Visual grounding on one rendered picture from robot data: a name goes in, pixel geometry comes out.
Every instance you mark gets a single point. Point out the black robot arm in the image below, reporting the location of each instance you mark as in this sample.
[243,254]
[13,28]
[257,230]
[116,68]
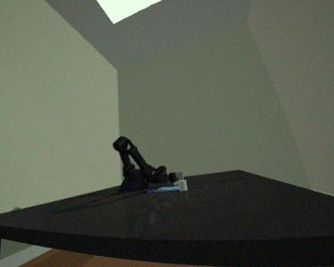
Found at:
[159,175]

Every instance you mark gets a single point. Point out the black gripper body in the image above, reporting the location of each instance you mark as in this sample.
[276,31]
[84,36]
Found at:
[172,177]

